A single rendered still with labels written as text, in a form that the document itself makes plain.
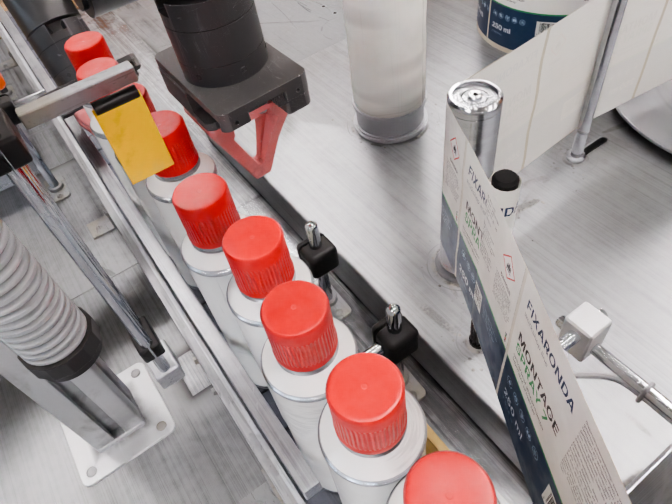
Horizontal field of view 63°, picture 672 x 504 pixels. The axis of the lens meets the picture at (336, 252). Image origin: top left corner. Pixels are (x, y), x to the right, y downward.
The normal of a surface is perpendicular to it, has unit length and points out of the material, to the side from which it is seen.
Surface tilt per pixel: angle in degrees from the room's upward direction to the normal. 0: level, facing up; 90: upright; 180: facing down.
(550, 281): 0
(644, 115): 0
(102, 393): 90
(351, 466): 42
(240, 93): 1
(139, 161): 84
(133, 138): 84
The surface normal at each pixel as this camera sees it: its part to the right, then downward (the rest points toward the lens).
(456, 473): -0.14, -0.61
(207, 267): -0.25, 0.09
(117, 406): 0.57, 0.59
